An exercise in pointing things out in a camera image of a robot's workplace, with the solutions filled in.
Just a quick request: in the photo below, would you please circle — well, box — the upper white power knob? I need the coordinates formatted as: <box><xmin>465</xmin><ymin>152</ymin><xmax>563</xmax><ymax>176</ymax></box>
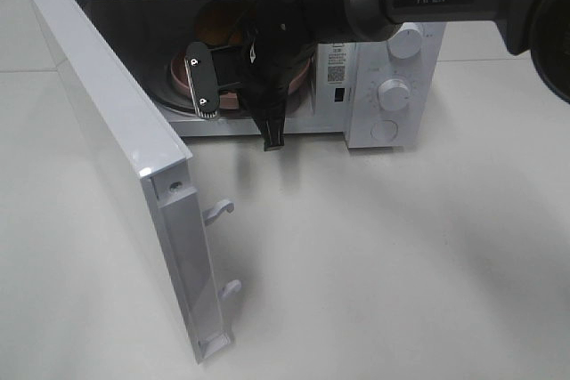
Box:
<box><xmin>387</xmin><ymin>23</ymin><xmax>424</xmax><ymax>60</ymax></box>

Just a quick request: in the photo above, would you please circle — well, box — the white microwave door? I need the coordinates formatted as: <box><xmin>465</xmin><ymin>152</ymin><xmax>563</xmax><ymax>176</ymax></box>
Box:
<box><xmin>31</xmin><ymin>0</ymin><xmax>240</xmax><ymax>361</ymax></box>

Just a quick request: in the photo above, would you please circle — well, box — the round white door button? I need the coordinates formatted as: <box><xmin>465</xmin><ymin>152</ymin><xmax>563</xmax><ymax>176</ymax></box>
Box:
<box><xmin>370</xmin><ymin>119</ymin><xmax>399</xmax><ymax>143</ymax></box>

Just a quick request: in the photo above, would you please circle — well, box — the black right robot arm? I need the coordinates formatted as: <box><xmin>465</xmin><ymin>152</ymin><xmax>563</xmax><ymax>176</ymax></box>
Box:
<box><xmin>243</xmin><ymin>0</ymin><xmax>569</xmax><ymax>150</ymax></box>

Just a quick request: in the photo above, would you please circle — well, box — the white timer knob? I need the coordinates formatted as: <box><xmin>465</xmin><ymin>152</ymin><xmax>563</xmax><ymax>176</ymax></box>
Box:
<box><xmin>378</xmin><ymin>78</ymin><xmax>411</xmax><ymax>111</ymax></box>

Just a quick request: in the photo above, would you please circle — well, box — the glass microwave turntable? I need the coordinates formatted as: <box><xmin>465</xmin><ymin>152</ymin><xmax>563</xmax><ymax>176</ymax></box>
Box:
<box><xmin>146</xmin><ymin>61</ymin><xmax>312</xmax><ymax>118</ymax></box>

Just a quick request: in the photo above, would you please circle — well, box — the burger with lettuce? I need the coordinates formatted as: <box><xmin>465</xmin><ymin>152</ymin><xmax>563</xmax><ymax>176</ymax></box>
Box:
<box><xmin>192</xmin><ymin>0</ymin><xmax>255</xmax><ymax>47</ymax></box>

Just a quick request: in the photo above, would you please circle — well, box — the pink speckled plate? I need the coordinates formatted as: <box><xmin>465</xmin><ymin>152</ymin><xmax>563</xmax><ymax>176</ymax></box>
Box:
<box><xmin>167</xmin><ymin>52</ymin><xmax>312</xmax><ymax>113</ymax></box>

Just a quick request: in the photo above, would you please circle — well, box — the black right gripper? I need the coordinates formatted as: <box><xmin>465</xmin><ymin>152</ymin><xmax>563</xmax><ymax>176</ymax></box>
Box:
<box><xmin>242</xmin><ymin>0</ymin><xmax>322</xmax><ymax>153</ymax></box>

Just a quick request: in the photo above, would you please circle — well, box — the white microwave oven body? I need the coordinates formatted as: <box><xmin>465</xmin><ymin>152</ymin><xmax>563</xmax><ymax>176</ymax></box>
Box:
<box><xmin>35</xmin><ymin>0</ymin><xmax>446</xmax><ymax>152</ymax></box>

